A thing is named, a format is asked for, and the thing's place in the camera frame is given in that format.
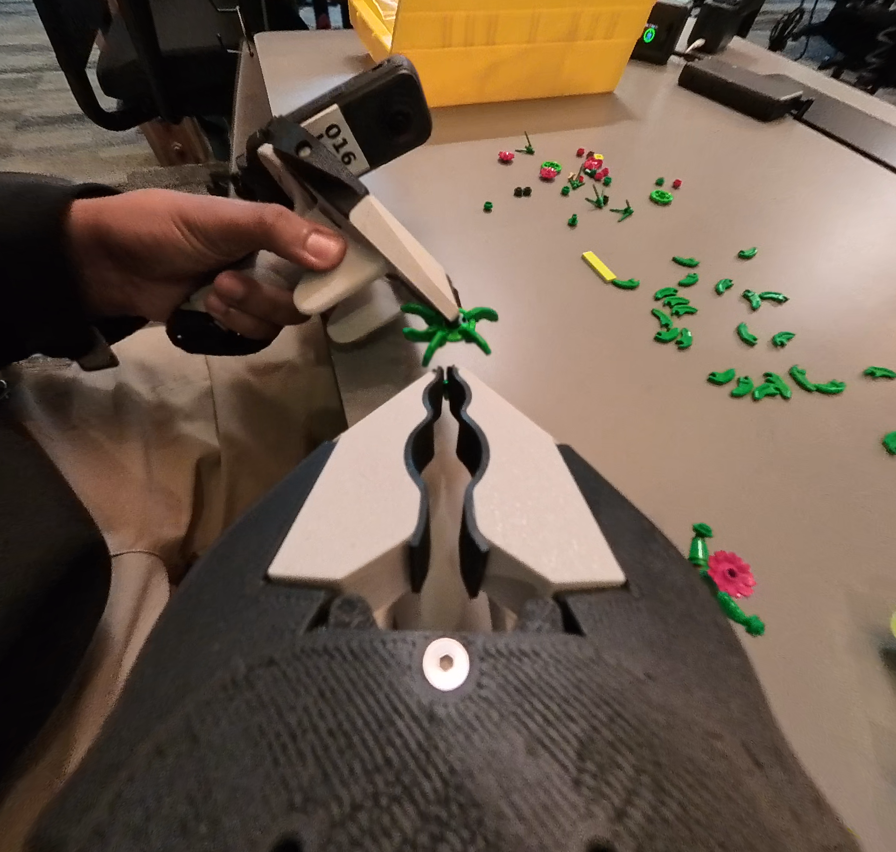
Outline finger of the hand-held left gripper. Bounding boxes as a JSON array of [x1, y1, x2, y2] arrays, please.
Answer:
[[349, 194, 463, 324]]

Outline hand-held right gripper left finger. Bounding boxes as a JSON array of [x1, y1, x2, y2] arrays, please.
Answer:
[[267, 366, 449, 618]]

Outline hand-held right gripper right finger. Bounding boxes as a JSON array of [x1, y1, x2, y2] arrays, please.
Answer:
[[449, 366, 627, 615]]

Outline green spiky toy plant piece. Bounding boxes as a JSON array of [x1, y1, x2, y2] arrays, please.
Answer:
[[401, 302, 500, 368]]

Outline person's left forearm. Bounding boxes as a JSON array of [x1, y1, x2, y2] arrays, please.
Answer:
[[0, 173, 148, 370]]

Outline person's left hand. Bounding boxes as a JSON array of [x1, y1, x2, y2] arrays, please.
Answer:
[[69, 189, 349, 340]]

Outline person's beige pants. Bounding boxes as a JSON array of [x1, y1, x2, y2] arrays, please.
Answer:
[[0, 316, 494, 852]]

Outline black office chair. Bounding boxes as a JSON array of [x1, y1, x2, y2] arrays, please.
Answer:
[[13, 0, 253, 167], [766, 0, 896, 97]]

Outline yellow plastic bin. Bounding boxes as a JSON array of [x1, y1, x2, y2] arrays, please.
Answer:
[[348, 0, 674, 108]]

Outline toy cactus with pink flower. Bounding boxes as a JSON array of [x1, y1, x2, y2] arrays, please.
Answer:
[[688, 523, 766, 637]]

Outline scattered small toy flower parts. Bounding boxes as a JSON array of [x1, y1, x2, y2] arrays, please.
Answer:
[[483, 131, 683, 226]]

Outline scattered green toy leaf pieces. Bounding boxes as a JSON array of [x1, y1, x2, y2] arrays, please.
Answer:
[[612, 246, 896, 457]]

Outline black charger with green light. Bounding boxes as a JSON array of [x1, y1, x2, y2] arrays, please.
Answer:
[[633, 0, 695, 66]]

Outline black power adapter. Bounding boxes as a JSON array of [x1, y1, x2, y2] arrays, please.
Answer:
[[678, 59, 814, 123]]

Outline black device box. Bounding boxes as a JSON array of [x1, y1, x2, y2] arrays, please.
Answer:
[[693, 0, 786, 55]]

